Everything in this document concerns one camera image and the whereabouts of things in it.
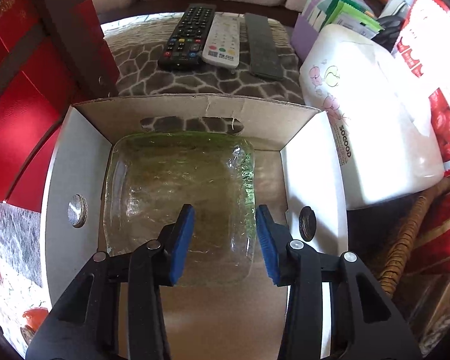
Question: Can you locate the red tiered octagonal box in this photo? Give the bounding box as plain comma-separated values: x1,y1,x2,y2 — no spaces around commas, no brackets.
0,0,119,211

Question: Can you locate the orange persimmon ceramic jar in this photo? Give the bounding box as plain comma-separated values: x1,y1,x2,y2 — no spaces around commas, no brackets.
22,307,49,332

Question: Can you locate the patterned grey white tablecloth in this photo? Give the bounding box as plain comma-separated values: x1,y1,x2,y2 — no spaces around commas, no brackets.
0,13,303,357

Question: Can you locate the green square glass plate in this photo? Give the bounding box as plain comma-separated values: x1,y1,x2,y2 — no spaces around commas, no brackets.
103,132,256,286

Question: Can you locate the wicker basket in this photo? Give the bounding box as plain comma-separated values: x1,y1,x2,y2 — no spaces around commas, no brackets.
379,180,450,297

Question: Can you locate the black remote control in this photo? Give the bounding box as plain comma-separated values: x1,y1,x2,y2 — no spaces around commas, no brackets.
157,4,216,71

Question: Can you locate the purple box with papers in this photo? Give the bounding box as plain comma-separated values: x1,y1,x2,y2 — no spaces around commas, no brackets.
291,0,384,61

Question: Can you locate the dark grey remote control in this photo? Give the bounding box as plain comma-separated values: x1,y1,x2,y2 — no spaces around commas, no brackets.
244,13,284,80

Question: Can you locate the white remote control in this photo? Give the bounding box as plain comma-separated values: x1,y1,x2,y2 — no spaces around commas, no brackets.
201,13,240,70

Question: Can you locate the red white snack bag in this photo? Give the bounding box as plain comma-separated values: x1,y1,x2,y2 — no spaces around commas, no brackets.
392,0,450,176

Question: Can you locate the white tissue pack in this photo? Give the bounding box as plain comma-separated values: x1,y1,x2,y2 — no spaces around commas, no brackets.
300,24,445,210

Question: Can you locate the white cardboard tray box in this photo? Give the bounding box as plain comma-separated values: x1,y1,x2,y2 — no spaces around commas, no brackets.
40,94,348,359

